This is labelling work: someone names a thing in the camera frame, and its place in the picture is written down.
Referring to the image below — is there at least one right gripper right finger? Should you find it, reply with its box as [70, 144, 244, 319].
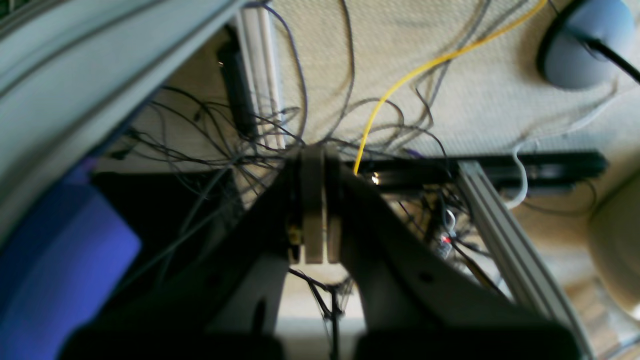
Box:
[325, 150, 580, 360]

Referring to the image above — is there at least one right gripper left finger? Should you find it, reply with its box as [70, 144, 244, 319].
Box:
[60, 150, 325, 360]

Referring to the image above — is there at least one purple blue object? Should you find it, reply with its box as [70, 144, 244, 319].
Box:
[0, 158, 141, 360]

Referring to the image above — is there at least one black power strip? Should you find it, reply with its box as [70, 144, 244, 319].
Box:
[216, 25, 258, 141]

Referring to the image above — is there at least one blue round stand base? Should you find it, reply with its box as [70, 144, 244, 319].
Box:
[535, 0, 639, 91]

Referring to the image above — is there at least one aluminium frame leg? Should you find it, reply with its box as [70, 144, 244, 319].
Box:
[456, 161, 595, 360]

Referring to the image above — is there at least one white cable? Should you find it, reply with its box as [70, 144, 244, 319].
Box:
[504, 140, 541, 210]

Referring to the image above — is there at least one yellow cable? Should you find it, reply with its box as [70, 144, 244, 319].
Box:
[353, 0, 549, 176]

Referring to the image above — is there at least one aluminium extrusion rail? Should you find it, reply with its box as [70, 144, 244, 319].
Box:
[235, 5, 286, 150]

